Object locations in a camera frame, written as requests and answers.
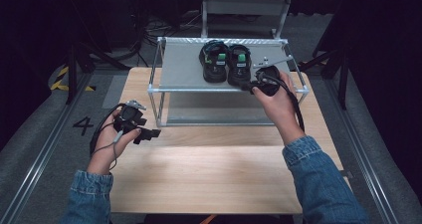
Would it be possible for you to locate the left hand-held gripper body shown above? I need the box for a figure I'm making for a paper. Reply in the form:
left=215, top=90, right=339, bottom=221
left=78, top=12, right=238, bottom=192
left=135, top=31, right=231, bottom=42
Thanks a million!
left=113, top=99, right=148, bottom=134

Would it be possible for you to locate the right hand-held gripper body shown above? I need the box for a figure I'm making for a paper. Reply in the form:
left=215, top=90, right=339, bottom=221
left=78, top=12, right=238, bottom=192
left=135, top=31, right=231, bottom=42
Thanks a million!
left=252, top=54, right=295, bottom=98

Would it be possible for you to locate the black sandal with blue straps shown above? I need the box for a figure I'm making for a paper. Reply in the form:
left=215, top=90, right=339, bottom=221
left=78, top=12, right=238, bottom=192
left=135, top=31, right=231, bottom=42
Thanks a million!
left=227, top=44, right=254, bottom=88
left=198, top=39, right=231, bottom=85

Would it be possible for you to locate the grey two-tier shoe rack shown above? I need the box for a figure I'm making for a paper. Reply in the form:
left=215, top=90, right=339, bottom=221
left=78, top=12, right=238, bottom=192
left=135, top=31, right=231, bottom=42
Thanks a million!
left=146, top=36, right=311, bottom=128

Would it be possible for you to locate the person's right hand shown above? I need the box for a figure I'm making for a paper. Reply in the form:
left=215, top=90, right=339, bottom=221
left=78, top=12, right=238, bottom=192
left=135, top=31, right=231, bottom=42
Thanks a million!
left=251, top=70, right=301, bottom=142

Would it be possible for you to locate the person's left hand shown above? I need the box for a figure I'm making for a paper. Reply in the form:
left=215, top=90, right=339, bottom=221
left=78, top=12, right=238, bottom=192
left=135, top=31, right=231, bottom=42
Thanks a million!
left=87, top=109, right=142, bottom=176

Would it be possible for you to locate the black tripod stand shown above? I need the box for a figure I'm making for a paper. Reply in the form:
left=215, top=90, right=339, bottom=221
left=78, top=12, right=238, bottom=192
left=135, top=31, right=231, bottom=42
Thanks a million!
left=298, top=46, right=350, bottom=111
left=64, top=42, right=131, bottom=106

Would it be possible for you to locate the grey metal stand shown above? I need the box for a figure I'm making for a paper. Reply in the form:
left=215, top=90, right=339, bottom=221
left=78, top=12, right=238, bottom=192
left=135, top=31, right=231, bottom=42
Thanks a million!
left=200, top=0, right=294, bottom=40

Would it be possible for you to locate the yellow black floor tape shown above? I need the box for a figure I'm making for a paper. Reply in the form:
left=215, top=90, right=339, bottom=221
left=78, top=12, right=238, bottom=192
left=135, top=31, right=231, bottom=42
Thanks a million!
left=49, top=66, right=98, bottom=93

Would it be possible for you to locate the thin grey cable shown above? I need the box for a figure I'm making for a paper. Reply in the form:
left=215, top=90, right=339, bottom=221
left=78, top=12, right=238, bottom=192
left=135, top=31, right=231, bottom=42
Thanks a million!
left=91, top=128, right=124, bottom=171

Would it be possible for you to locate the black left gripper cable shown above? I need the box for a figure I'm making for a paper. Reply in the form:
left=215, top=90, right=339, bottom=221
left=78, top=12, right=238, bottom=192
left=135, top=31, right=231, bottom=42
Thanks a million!
left=89, top=103, right=127, bottom=156

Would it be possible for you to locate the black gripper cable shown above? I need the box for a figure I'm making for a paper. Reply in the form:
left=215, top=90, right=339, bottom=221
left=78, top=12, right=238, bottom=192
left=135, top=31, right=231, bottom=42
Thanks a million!
left=89, top=103, right=127, bottom=156
left=262, top=73, right=307, bottom=132

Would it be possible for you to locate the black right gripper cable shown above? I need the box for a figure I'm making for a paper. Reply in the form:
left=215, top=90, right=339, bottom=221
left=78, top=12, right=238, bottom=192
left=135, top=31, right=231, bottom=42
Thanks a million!
left=262, top=73, right=307, bottom=132

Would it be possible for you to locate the bundle of floor cables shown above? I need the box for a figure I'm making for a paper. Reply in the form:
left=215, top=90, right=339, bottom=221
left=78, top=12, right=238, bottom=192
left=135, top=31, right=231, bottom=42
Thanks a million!
left=130, top=11, right=204, bottom=68

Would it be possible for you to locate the aluminium floor rail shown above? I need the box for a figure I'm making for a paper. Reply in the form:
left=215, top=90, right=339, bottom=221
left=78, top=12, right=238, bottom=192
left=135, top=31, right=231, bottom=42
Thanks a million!
left=0, top=72, right=96, bottom=224
left=326, top=79, right=401, bottom=224

